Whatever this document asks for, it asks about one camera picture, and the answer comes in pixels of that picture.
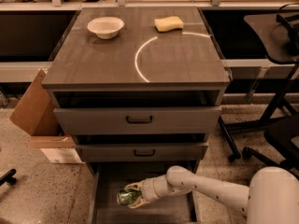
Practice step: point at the yellow sponge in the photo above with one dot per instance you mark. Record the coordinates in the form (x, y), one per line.
(168, 24)

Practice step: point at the grey drawer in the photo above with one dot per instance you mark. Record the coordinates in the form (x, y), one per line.
(111, 177)
(156, 120)
(142, 152)

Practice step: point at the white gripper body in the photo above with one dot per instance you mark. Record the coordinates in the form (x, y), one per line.
(149, 189)

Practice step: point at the black chair caster left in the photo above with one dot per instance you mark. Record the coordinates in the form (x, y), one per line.
(9, 178)

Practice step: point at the black side table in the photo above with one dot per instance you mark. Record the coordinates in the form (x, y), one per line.
(279, 34)

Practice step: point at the brown cardboard box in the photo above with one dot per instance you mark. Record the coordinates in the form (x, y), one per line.
(34, 115)

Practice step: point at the black office chair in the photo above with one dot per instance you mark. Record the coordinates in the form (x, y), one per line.
(282, 135)

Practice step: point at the top grey drawer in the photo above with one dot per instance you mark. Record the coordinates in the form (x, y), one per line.
(156, 120)

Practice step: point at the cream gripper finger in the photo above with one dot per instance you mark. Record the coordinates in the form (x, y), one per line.
(134, 186)
(137, 204)

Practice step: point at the grey drawer cabinet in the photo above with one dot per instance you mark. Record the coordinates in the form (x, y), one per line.
(140, 68)

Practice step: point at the white bowl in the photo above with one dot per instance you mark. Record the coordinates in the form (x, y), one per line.
(105, 27)

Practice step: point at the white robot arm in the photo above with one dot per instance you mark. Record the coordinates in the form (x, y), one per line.
(271, 197)

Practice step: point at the green soda can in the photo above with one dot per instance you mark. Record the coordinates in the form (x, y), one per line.
(124, 198)

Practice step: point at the middle grey drawer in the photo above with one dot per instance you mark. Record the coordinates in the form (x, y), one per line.
(142, 152)

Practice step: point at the bottom grey drawer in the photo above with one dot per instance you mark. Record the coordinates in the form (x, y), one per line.
(111, 177)

